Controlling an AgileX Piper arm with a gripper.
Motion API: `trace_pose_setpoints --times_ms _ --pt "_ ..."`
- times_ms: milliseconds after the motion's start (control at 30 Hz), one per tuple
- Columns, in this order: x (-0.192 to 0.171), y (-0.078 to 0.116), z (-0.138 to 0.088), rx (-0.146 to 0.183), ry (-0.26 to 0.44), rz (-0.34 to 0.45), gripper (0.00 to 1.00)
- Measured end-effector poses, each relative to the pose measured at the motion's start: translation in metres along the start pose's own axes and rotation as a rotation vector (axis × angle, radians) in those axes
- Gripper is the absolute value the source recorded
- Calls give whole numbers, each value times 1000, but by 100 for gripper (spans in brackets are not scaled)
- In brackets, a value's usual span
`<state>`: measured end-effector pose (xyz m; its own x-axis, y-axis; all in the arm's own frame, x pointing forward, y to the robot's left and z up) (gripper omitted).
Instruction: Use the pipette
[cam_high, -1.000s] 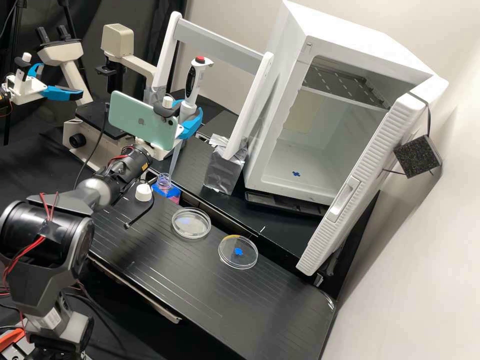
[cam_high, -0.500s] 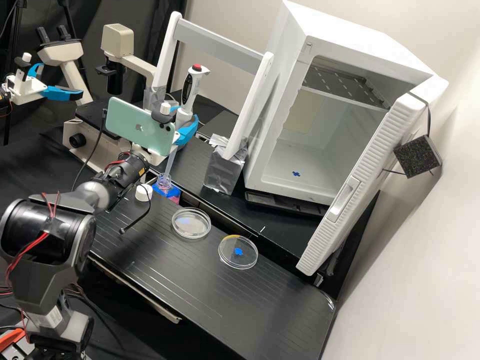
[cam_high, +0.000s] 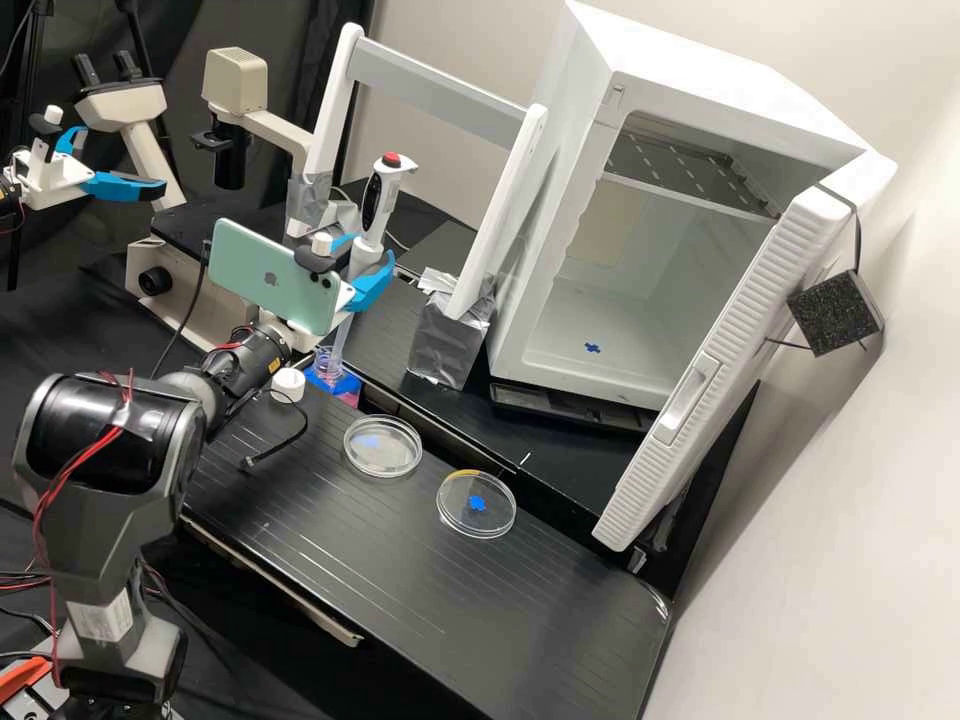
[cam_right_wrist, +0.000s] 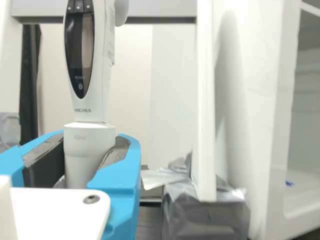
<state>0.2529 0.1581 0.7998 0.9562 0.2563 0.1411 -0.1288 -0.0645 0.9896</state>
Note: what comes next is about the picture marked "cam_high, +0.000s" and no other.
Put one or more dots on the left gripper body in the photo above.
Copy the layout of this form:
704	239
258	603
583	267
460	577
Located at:
52	176

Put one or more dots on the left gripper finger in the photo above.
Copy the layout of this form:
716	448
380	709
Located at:
71	139
124	186

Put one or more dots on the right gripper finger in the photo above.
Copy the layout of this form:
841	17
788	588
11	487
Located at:
345	241
371	285

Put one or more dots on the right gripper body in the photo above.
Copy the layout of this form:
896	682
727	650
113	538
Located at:
289	334

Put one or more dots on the pipette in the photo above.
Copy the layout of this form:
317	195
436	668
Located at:
375	206

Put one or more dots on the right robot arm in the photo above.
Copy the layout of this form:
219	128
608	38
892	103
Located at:
112	480

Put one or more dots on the white pipette stand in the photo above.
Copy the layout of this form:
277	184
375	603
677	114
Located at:
420	86

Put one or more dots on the left phone holder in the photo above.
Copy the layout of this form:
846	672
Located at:
46	131

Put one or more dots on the small bottle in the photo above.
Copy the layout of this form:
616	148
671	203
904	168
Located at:
331	364

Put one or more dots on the white cap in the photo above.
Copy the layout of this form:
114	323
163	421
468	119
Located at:
287	387

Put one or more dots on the cream microscope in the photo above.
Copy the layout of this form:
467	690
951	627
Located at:
240	112

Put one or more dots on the petri dish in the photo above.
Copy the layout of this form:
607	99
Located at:
382	446

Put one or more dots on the petri dish lid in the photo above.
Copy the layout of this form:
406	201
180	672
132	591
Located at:
475	504

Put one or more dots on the black platform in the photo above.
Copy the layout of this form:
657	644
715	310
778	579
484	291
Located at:
555	457
420	585

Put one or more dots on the incubator door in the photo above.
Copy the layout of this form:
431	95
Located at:
720	390

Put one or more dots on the white incubator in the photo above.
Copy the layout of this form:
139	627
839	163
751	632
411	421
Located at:
720	112

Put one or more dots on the right wrist camera phone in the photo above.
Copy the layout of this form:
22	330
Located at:
262	274

